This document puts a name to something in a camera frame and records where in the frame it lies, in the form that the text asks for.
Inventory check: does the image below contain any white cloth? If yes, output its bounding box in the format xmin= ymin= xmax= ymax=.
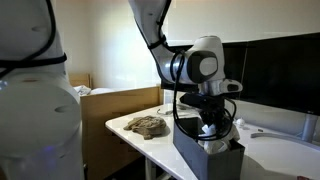
xmin=198 ymin=123 xmax=241 ymax=155

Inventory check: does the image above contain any light wooden cabinet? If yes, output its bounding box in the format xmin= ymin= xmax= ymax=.
xmin=79 ymin=85 xmax=164 ymax=180

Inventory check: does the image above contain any thin black cable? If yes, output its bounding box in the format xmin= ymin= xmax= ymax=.
xmin=156 ymin=107 xmax=176 ymax=116

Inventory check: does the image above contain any large black monitor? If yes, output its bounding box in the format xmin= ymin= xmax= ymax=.
xmin=239 ymin=32 xmax=320 ymax=117

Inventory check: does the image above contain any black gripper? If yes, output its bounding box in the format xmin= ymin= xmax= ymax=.
xmin=191 ymin=94 xmax=231 ymax=134

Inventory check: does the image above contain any dark grey rectangular box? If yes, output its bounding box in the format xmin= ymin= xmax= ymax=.
xmin=172 ymin=116 xmax=246 ymax=180

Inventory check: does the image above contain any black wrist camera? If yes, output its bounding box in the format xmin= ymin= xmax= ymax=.
xmin=180 ymin=93 xmax=205 ymax=108

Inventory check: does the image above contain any small white round gadget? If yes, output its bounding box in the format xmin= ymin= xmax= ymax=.
xmin=235 ymin=117 xmax=246 ymax=128

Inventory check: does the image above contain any crumpled white fabric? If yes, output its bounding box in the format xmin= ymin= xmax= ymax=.
xmin=73 ymin=84 xmax=93 ymax=97

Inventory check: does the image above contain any brown crumpled cloth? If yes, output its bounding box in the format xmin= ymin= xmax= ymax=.
xmin=123 ymin=115 xmax=168 ymax=140

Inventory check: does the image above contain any wooden board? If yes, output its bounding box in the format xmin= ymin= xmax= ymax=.
xmin=68 ymin=73 xmax=93 ymax=89

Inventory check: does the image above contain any white table leg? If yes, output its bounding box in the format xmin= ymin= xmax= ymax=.
xmin=144 ymin=156 xmax=174 ymax=180

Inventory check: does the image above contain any white flat sheet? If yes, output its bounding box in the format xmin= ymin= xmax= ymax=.
xmin=89 ymin=87 xmax=116 ymax=96

